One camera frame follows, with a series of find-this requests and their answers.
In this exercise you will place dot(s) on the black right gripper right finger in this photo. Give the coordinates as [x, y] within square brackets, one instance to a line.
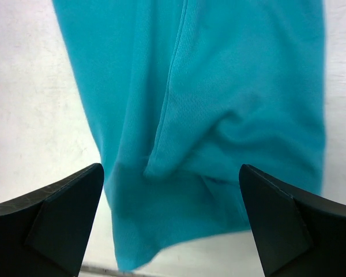
[297, 233]

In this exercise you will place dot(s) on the teal t shirt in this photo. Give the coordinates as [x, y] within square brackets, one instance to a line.
[180, 94]

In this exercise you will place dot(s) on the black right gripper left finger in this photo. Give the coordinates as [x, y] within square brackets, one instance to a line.
[45, 232]

